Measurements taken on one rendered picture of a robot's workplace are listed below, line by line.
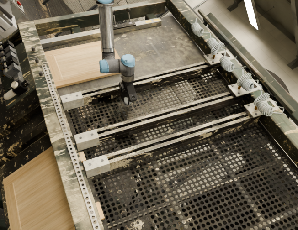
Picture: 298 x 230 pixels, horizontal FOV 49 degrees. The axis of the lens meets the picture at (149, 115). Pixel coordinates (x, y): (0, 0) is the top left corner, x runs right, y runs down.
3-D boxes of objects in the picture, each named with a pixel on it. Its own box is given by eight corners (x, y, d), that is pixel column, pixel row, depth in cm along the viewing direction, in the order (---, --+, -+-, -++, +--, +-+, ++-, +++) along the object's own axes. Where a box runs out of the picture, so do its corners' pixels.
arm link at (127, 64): (119, 53, 177) (134, 52, 178) (119, 68, 185) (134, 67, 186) (120, 62, 172) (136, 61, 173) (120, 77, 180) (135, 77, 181)
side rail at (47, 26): (36, 32, 257) (33, 20, 249) (162, 9, 290) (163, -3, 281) (37, 36, 253) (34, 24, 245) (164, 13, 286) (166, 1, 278)
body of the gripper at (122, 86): (130, 86, 200) (130, 71, 191) (135, 96, 195) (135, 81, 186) (118, 89, 198) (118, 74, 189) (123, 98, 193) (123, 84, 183)
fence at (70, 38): (40, 44, 238) (39, 39, 235) (158, 21, 266) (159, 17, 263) (42, 48, 235) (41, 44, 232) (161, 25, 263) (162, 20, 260)
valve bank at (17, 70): (-19, 49, 222) (8, 28, 219) (-3, 60, 234) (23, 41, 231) (-12, 98, 193) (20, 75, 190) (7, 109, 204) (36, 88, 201)
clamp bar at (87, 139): (74, 140, 183) (68, 112, 165) (247, 90, 218) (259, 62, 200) (78, 154, 177) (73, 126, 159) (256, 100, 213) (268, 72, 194)
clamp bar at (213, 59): (61, 101, 202) (55, 72, 184) (223, 61, 237) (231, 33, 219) (65, 113, 196) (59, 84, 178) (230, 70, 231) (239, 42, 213)
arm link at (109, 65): (99, 69, 185) (119, 68, 187) (100, 75, 175) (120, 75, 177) (98, 55, 182) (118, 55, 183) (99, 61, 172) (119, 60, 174)
